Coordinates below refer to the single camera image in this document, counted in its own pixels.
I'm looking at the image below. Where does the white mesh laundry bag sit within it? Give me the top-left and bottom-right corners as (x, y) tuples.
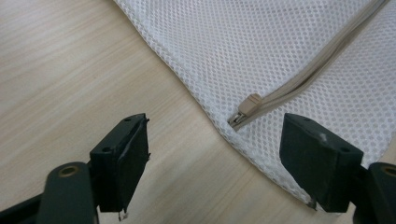
(113, 0), (396, 209)

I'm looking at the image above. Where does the beige zipper pull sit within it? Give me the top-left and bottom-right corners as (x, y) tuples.
(227, 92), (263, 128)

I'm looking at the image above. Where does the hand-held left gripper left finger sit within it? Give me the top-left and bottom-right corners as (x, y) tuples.
(89, 113), (151, 222)

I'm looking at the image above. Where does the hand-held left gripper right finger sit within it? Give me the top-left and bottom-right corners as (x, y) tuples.
(278, 112), (364, 214)

